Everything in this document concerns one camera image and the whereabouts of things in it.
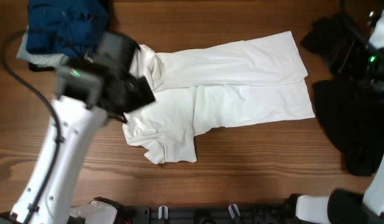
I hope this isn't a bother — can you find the white t-shirt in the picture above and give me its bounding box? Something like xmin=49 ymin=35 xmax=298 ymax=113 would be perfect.
xmin=123 ymin=31 xmax=314 ymax=164

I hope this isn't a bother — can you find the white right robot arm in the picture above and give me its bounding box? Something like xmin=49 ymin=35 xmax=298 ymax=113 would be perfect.
xmin=284 ymin=1 xmax=384 ymax=223

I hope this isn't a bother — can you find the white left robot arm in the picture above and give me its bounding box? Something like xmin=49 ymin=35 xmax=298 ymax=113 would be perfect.
xmin=0 ymin=66 xmax=154 ymax=223

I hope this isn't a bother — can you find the folded black garment under pile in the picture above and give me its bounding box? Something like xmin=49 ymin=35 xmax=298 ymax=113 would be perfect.
xmin=28 ymin=0 xmax=113 ymax=72

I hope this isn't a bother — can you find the folded light grey shirt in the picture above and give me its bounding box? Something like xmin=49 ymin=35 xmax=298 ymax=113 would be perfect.
xmin=16 ymin=34 xmax=69 ymax=68

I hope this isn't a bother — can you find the crumpled black garment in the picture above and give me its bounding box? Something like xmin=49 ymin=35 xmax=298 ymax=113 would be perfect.
xmin=301 ymin=10 xmax=384 ymax=176

